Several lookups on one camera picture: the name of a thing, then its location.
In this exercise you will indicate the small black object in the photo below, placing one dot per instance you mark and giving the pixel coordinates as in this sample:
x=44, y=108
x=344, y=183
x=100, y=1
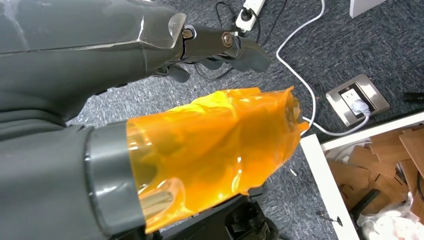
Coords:
x=415, y=97

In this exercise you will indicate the black plug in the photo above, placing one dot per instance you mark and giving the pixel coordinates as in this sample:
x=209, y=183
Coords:
x=245, y=15

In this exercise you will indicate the white open box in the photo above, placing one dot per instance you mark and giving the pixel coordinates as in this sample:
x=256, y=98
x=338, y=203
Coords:
x=328, y=192

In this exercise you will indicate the white power strip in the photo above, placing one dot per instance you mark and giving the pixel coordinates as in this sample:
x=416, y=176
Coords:
x=255, y=6

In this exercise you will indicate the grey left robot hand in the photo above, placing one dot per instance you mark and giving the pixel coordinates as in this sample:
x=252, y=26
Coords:
x=82, y=49

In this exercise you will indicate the plywood piece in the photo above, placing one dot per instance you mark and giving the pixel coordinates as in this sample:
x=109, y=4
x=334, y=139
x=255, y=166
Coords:
x=387, y=147
x=414, y=152
x=348, y=175
x=367, y=162

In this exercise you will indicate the white plug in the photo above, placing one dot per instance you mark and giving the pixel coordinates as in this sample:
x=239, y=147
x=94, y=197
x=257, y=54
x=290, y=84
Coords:
x=360, y=106

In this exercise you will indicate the small black clip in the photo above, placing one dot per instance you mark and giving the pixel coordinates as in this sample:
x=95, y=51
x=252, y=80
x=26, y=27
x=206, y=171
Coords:
x=338, y=221

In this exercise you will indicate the white plastic bag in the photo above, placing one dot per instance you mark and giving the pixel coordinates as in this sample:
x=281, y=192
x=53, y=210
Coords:
x=391, y=225

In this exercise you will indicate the white furniture panel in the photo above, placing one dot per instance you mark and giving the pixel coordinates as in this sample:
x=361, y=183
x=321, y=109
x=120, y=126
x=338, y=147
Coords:
x=364, y=6

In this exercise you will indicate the metal floor socket box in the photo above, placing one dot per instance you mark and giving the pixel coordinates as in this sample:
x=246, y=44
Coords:
x=374, y=92

